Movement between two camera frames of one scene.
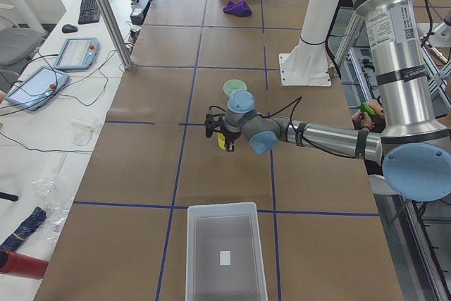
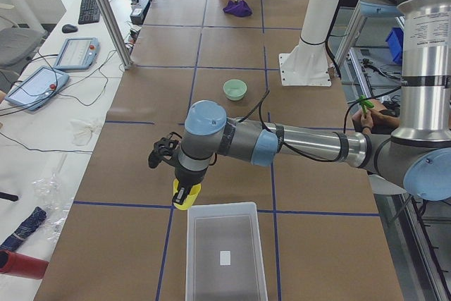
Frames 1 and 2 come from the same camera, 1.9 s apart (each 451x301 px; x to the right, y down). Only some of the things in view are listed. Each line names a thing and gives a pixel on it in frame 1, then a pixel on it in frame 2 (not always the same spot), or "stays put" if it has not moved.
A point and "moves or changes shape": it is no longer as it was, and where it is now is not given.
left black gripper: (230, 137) → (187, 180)
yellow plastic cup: (221, 139) moves or changes shape
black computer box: (139, 13) stays put
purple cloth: (239, 8) stays put
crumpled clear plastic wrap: (49, 191) stays put
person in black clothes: (376, 123) stays put
